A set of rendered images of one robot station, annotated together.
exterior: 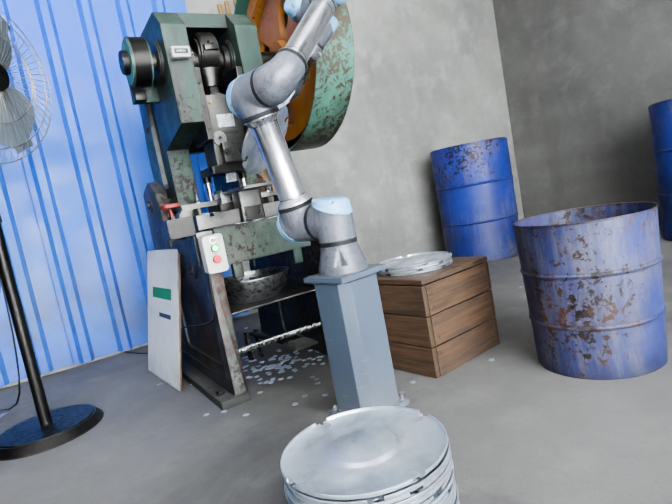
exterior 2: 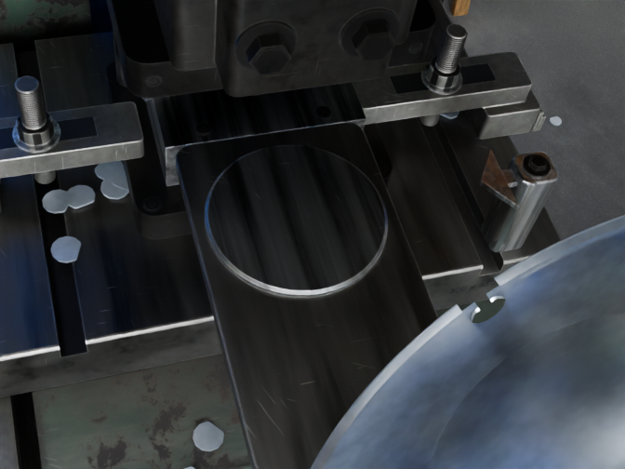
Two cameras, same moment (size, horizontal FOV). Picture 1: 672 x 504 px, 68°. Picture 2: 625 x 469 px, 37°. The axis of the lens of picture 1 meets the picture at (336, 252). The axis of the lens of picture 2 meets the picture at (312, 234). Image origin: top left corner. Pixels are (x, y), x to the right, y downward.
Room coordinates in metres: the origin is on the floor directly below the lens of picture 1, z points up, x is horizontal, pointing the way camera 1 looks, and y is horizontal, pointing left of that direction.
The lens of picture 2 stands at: (1.68, 0.27, 1.30)
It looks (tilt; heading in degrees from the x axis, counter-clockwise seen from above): 55 degrees down; 6
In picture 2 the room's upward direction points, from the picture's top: 11 degrees clockwise
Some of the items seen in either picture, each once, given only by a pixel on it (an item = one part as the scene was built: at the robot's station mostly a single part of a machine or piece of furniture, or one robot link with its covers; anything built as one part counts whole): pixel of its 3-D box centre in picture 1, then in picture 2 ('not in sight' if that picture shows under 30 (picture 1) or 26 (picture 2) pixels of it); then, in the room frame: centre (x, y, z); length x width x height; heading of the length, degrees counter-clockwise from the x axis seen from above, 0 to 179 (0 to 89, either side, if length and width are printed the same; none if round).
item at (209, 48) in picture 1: (208, 75); not in sight; (2.16, 0.39, 1.27); 0.21 x 0.12 x 0.34; 31
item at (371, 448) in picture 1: (363, 445); not in sight; (0.82, 0.02, 0.25); 0.29 x 0.29 x 0.01
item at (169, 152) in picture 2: (234, 196); (251, 107); (2.15, 0.38, 0.76); 0.15 x 0.09 x 0.05; 121
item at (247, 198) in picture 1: (251, 202); (306, 324); (2.01, 0.30, 0.72); 0.25 x 0.14 x 0.14; 31
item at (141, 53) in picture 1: (145, 68); not in sight; (2.05, 0.61, 1.31); 0.22 x 0.12 x 0.22; 31
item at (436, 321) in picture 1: (422, 310); not in sight; (1.92, -0.29, 0.18); 0.40 x 0.38 x 0.35; 37
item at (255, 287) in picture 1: (252, 286); not in sight; (2.16, 0.39, 0.36); 0.34 x 0.34 x 0.10
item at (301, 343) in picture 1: (275, 339); not in sight; (2.04, 0.32, 0.14); 0.59 x 0.10 x 0.05; 31
